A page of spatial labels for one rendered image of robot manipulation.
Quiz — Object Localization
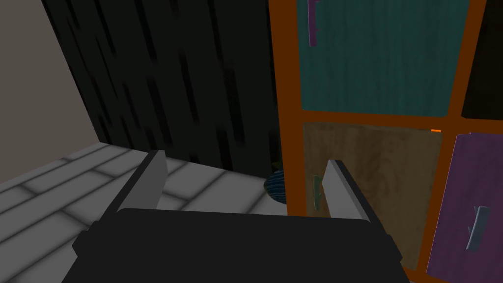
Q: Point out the purple bar handle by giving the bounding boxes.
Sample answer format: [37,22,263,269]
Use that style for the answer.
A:
[307,0,321,48]

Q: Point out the brown cupboard door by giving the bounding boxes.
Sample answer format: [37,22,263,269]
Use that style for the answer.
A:
[302,121,444,272]

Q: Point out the purple cupboard door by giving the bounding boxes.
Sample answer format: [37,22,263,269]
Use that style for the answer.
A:
[425,132,503,283]

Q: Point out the teal cupboard door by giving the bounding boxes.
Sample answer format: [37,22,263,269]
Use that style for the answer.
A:
[295,0,471,118]

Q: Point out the orange cupboard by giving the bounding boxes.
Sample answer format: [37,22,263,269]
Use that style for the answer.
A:
[268,0,503,283]

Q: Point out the blue round object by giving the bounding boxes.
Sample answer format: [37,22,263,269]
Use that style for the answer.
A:
[264,170,287,205]

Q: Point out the green bar handle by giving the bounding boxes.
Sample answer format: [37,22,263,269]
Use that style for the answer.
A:
[313,174,324,211]

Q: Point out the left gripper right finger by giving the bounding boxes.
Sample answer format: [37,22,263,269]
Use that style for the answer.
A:
[321,159,383,226]

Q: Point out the grey bar handle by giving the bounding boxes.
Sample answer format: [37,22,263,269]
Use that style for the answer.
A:
[465,205,491,251]

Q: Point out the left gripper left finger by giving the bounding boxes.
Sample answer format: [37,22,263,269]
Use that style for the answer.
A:
[106,149,169,216]

